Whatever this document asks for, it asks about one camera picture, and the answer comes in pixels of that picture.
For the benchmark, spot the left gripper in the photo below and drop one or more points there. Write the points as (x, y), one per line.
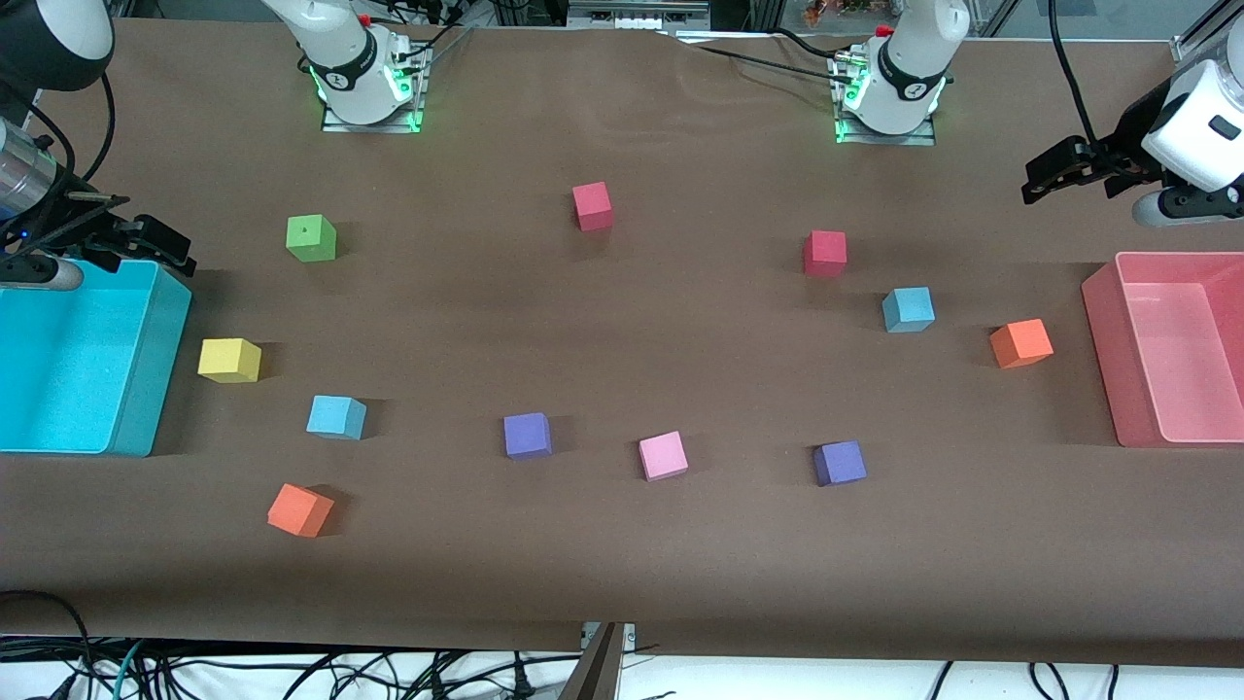
(1123, 139)

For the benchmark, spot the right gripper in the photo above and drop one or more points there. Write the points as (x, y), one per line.
(70, 226)

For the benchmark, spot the light blue foam block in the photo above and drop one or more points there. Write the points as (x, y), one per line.
(335, 416)
(908, 309)

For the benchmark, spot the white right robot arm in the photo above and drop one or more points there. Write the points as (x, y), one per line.
(360, 68)

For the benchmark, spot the cyan plastic bin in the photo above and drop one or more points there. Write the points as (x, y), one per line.
(146, 369)

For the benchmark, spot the yellow foam block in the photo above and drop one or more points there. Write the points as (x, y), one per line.
(228, 360)

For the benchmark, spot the green foam block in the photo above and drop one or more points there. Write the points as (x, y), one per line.
(311, 241)

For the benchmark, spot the orange foam block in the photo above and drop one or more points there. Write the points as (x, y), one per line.
(299, 509)
(1020, 343)

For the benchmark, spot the pink plastic bin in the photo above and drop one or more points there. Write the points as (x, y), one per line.
(1118, 369)

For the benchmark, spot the red foam block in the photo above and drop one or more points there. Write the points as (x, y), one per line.
(824, 253)
(593, 206)

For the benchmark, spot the purple foam block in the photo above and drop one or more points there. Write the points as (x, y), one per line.
(840, 463)
(527, 435)

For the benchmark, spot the pink foam block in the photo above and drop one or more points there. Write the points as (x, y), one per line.
(663, 455)

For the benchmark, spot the brown table cover sheet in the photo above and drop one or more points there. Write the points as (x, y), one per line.
(622, 564)

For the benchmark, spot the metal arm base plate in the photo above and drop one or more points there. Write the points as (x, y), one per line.
(884, 139)
(374, 127)

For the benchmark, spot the silver aluminium frame rail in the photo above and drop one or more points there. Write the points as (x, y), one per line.
(632, 15)

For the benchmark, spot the small metal bracket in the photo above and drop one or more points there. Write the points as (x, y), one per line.
(630, 634)

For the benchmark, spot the dark camera stand post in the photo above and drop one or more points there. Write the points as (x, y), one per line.
(598, 671)

